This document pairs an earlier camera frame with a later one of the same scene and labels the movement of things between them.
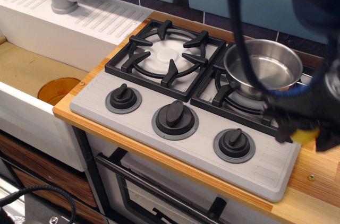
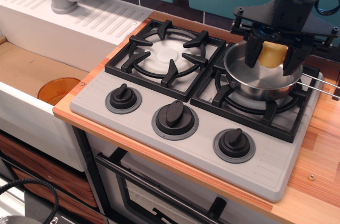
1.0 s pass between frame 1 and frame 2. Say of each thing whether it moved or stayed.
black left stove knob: stayed
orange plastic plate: stayed
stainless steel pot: stayed
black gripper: moved
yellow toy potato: moved
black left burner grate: stayed
